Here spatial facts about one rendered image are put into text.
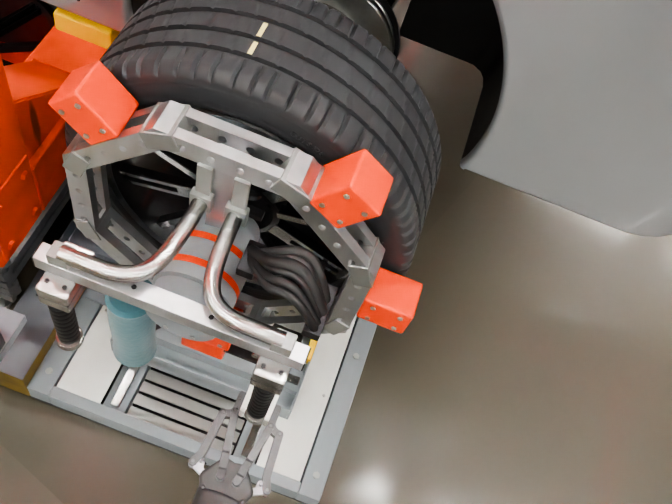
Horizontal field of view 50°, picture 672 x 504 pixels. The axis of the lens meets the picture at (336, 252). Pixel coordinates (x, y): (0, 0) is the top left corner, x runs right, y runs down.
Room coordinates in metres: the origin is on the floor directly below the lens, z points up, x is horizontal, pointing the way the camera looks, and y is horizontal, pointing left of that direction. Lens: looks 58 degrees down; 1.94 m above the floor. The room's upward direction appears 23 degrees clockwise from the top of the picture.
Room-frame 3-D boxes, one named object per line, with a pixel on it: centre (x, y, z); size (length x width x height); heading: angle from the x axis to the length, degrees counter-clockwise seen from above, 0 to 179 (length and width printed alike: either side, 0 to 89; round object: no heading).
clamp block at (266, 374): (0.42, 0.02, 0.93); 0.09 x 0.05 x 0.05; 1
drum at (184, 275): (0.55, 0.19, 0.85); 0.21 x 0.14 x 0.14; 1
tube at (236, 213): (0.50, 0.09, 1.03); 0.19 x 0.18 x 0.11; 1
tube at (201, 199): (0.50, 0.29, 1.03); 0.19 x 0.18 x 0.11; 1
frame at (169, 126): (0.62, 0.20, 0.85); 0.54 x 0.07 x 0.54; 91
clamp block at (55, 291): (0.41, 0.36, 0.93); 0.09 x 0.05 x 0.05; 1
